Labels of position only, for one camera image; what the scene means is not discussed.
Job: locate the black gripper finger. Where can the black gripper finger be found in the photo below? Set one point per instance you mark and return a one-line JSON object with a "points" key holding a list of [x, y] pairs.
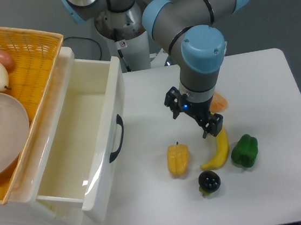
{"points": [[172, 101], [213, 125]]}

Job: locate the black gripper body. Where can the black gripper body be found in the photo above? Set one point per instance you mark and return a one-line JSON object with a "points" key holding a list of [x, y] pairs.
{"points": [[200, 112]]}

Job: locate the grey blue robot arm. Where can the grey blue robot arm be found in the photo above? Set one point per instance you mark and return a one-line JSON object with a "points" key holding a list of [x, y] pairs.
{"points": [[184, 30]]}

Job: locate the green pepper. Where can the green pepper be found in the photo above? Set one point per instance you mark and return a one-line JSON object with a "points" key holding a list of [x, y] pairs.
{"points": [[245, 151]]}

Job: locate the yellow pepper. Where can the yellow pepper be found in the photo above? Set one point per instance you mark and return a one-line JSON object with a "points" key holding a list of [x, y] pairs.
{"points": [[178, 159]]}

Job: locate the yellow banana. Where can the yellow banana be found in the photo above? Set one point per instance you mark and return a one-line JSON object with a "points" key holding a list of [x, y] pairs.
{"points": [[221, 154]]}

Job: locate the orange fruit piece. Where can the orange fruit piece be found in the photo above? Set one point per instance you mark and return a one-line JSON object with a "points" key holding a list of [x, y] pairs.
{"points": [[218, 103]]}

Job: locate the dark purple round fruit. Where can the dark purple round fruit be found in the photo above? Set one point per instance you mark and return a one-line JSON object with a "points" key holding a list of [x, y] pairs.
{"points": [[209, 182]]}

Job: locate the white open drawer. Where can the white open drawer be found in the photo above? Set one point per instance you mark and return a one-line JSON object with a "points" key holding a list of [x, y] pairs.
{"points": [[78, 173]]}

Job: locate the yellow woven basket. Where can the yellow woven basket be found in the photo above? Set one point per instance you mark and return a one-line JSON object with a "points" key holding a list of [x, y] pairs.
{"points": [[35, 54]]}

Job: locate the pink peach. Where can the pink peach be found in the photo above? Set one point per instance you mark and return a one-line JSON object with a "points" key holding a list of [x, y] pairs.
{"points": [[7, 60]]}

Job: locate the white drawer cabinet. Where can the white drawer cabinet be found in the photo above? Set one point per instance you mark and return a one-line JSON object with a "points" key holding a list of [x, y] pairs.
{"points": [[23, 205]]}

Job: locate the black drawer handle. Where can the black drawer handle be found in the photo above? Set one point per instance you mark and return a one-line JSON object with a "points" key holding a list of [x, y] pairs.
{"points": [[118, 139]]}

